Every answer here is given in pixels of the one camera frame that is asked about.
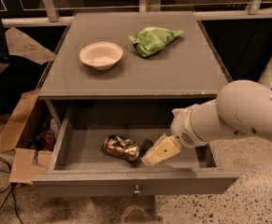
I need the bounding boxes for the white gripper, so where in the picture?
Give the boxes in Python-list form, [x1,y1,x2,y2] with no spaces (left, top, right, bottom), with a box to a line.
[141,105,208,166]

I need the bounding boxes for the crushed orange soda can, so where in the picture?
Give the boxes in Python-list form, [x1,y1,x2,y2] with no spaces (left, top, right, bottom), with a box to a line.
[103,134,140,161]

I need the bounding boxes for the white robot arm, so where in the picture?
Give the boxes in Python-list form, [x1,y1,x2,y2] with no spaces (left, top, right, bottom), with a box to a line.
[142,57,272,166]

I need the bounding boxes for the metal drawer knob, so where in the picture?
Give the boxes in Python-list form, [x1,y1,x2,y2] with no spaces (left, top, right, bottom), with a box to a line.
[133,185,141,195]

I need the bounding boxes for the grey open top drawer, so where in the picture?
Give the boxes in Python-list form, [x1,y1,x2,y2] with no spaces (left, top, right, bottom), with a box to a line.
[32,104,238,196]

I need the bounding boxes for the grey cabinet with counter top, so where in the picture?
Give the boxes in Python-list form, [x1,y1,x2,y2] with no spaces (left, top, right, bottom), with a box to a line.
[36,10,236,130]

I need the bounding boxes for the green chip bag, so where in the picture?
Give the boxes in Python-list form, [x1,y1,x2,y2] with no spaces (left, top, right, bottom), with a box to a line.
[129,27,183,58]

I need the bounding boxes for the white paper bowl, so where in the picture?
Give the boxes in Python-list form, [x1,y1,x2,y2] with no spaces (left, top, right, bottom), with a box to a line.
[79,42,123,70]

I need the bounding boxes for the open cardboard box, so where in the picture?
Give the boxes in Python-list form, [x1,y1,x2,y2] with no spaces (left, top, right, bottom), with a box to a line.
[0,90,52,184]

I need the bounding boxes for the brown cardboard sheet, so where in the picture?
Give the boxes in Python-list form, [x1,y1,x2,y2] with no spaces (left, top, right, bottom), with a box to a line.
[5,27,56,65]

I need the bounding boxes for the metal frame railing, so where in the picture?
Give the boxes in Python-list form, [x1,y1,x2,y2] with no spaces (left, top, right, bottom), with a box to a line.
[3,0,272,27]

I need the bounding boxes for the black cable on floor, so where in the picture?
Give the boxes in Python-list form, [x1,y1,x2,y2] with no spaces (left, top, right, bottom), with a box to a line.
[0,151,24,224]

